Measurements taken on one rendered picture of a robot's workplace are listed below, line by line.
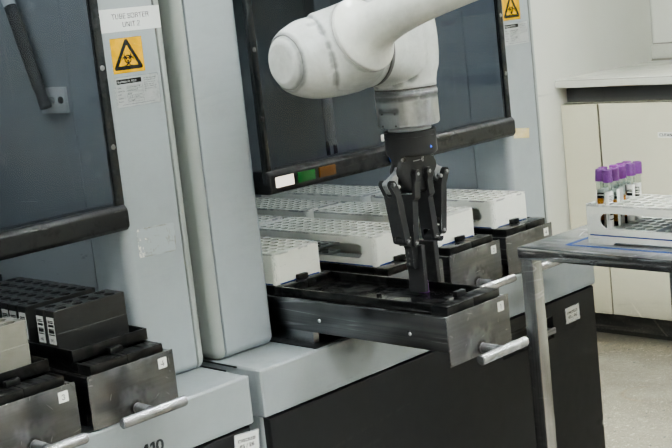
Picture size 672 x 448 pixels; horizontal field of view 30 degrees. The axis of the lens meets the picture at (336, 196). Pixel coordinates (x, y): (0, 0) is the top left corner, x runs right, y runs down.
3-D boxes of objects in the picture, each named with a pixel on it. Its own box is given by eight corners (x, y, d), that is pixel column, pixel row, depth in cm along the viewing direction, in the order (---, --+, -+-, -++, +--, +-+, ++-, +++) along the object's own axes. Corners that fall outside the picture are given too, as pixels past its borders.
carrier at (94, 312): (122, 332, 171) (116, 289, 170) (131, 334, 170) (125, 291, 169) (49, 355, 163) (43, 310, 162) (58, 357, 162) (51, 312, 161)
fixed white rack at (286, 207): (206, 235, 252) (202, 204, 251) (243, 225, 259) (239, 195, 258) (308, 243, 231) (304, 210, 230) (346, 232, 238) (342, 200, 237)
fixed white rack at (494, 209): (371, 227, 240) (368, 196, 239) (406, 217, 247) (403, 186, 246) (495, 236, 219) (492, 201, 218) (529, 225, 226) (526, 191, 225)
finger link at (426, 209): (405, 167, 182) (411, 165, 183) (418, 240, 185) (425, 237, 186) (425, 168, 180) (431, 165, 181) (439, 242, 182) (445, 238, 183)
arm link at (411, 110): (360, 93, 179) (364, 134, 180) (408, 91, 173) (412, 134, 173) (402, 85, 185) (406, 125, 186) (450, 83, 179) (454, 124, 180)
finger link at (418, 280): (424, 244, 181) (421, 245, 180) (428, 291, 182) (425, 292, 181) (408, 243, 183) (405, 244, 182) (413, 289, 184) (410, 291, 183)
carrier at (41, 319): (113, 331, 173) (107, 288, 172) (121, 332, 171) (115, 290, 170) (39, 353, 165) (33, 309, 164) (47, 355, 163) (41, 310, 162)
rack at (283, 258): (159, 279, 213) (155, 243, 212) (205, 266, 220) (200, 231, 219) (277, 294, 192) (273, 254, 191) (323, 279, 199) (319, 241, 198)
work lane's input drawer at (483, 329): (143, 318, 215) (136, 267, 214) (205, 299, 225) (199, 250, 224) (476, 374, 164) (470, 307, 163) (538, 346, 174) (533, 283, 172)
